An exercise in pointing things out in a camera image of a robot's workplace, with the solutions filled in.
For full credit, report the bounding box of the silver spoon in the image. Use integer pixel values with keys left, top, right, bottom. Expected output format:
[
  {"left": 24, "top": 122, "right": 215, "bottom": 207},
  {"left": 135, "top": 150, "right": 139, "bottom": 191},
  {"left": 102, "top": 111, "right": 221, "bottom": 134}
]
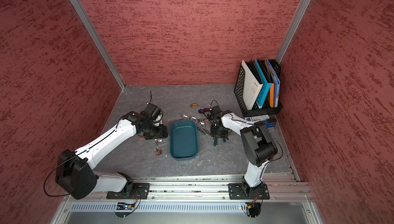
[{"left": 182, "top": 114, "right": 196, "bottom": 122}]

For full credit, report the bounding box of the teal plastic storage box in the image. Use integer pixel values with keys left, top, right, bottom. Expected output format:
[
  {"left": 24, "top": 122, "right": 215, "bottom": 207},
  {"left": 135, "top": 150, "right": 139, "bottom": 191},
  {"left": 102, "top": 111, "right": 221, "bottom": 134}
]
[{"left": 170, "top": 120, "right": 199, "bottom": 160}]

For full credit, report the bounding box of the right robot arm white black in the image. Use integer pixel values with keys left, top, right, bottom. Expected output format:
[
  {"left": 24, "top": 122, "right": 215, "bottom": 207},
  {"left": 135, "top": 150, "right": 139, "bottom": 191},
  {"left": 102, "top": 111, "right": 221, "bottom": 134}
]
[{"left": 208, "top": 111, "right": 283, "bottom": 190}]

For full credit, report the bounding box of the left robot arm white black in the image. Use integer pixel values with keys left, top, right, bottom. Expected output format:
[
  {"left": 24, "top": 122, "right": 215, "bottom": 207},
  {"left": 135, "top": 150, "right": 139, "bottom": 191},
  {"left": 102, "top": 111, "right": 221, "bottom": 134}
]
[{"left": 55, "top": 108, "right": 168, "bottom": 199}]

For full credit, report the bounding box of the purple iridescent spoon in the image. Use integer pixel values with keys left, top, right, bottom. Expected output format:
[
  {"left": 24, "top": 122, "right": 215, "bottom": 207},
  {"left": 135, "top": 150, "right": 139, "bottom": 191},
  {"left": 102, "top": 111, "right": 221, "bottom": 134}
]
[{"left": 198, "top": 108, "right": 210, "bottom": 114}]

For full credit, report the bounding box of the copper bowl spoon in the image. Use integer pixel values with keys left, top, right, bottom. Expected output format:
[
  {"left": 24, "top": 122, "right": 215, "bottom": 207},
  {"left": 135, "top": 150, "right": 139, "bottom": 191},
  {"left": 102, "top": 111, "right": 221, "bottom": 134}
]
[{"left": 155, "top": 139, "right": 162, "bottom": 156}]

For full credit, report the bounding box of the gold spoon at back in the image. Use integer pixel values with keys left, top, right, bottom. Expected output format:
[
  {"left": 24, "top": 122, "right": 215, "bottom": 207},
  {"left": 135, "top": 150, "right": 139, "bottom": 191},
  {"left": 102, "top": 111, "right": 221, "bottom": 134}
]
[{"left": 190, "top": 103, "right": 205, "bottom": 108}]

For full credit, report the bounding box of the black mesh file rack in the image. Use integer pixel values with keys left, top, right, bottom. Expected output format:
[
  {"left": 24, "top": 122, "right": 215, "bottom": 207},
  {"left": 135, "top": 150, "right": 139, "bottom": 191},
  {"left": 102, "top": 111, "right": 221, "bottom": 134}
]
[{"left": 234, "top": 59, "right": 283, "bottom": 117}]

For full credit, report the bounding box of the blue stapler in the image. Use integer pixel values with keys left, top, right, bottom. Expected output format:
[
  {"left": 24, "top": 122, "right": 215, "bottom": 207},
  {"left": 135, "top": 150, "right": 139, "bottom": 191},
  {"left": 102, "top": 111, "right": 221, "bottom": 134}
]
[{"left": 245, "top": 115, "right": 277, "bottom": 128}]

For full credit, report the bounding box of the white folder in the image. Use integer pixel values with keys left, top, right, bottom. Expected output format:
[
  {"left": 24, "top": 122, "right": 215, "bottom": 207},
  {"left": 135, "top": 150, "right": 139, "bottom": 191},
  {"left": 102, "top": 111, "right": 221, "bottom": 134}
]
[{"left": 241, "top": 61, "right": 262, "bottom": 110}]

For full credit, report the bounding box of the teal folder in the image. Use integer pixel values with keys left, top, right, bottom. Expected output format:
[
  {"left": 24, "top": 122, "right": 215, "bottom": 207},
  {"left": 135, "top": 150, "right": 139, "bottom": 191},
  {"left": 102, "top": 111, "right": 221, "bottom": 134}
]
[{"left": 254, "top": 59, "right": 272, "bottom": 108}]

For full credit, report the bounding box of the orange folder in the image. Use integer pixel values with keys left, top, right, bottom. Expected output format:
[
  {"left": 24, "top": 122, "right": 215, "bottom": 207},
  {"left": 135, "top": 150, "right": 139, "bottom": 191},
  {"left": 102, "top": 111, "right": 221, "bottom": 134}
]
[{"left": 265, "top": 59, "right": 275, "bottom": 108}]

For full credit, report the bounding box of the blue folder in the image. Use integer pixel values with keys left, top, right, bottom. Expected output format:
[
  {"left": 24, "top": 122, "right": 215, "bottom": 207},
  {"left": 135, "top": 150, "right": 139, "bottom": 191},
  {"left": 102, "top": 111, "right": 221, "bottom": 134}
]
[{"left": 266, "top": 59, "right": 280, "bottom": 108}]

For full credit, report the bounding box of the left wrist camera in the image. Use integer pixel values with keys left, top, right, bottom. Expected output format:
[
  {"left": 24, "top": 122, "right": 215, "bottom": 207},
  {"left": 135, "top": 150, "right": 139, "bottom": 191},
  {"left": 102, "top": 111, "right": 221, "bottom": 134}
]
[{"left": 141, "top": 103, "right": 163, "bottom": 124}]

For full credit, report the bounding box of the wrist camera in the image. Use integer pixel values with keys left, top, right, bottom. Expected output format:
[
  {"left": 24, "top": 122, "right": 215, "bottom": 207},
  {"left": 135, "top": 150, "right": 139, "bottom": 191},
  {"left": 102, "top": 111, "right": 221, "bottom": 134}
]
[
  {"left": 210, "top": 105, "right": 222, "bottom": 119},
  {"left": 141, "top": 103, "right": 163, "bottom": 124}
]

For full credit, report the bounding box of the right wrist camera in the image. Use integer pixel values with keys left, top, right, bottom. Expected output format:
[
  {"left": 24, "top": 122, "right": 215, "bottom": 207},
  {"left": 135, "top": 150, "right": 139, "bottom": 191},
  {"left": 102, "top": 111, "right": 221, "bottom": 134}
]
[{"left": 210, "top": 105, "right": 222, "bottom": 119}]

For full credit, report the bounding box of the aluminium front rail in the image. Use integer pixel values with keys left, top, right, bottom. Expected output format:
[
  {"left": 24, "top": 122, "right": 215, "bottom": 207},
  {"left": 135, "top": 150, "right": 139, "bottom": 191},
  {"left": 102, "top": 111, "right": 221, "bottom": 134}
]
[{"left": 134, "top": 177, "right": 315, "bottom": 202}]

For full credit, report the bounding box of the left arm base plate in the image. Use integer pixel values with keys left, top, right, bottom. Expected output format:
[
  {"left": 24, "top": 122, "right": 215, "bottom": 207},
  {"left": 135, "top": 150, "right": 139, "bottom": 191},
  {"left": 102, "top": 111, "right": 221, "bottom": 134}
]
[{"left": 106, "top": 183, "right": 150, "bottom": 200}]

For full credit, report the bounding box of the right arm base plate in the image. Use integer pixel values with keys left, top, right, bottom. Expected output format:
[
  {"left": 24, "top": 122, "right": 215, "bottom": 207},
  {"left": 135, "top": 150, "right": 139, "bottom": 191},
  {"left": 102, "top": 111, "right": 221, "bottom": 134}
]
[{"left": 228, "top": 183, "right": 270, "bottom": 200}]

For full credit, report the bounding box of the perforated cable tray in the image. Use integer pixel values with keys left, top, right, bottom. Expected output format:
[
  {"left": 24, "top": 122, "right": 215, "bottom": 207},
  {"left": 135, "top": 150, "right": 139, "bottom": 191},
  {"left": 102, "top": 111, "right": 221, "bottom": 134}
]
[{"left": 70, "top": 201, "right": 247, "bottom": 214}]

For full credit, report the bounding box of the left corner aluminium post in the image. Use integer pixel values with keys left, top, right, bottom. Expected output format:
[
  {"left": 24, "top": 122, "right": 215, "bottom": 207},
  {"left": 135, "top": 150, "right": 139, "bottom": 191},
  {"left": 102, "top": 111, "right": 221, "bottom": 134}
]
[{"left": 69, "top": 0, "right": 126, "bottom": 91}]

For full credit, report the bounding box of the corner aluminium post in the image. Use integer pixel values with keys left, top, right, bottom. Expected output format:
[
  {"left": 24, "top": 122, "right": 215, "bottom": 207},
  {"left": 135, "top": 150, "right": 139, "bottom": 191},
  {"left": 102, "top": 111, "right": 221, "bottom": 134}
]
[
  {"left": 69, "top": 0, "right": 126, "bottom": 91},
  {"left": 276, "top": 0, "right": 311, "bottom": 64}
]

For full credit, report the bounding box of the right corner aluminium post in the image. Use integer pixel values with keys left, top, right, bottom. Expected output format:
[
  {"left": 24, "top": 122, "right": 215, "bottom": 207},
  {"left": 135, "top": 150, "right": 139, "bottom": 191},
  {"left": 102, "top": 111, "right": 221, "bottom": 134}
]
[{"left": 276, "top": 0, "right": 311, "bottom": 64}]

